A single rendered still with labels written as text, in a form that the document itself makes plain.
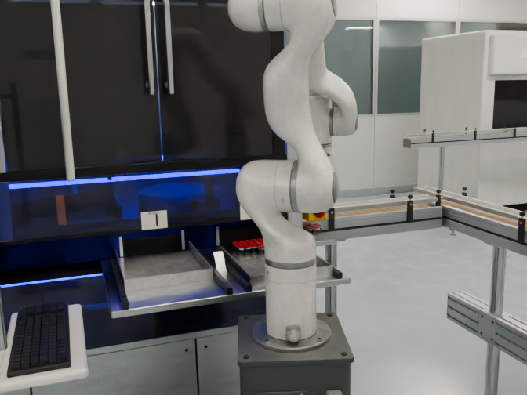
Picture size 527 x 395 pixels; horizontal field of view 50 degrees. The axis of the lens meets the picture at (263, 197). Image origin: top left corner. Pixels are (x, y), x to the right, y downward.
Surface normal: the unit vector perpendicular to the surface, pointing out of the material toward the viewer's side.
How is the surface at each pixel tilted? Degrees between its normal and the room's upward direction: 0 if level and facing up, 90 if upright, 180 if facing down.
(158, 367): 90
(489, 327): 90
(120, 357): 90
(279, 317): 90
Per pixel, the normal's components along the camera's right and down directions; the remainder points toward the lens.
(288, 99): 0.04, 0.29
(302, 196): -0.26, 0.37
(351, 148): 0.33, 0.18
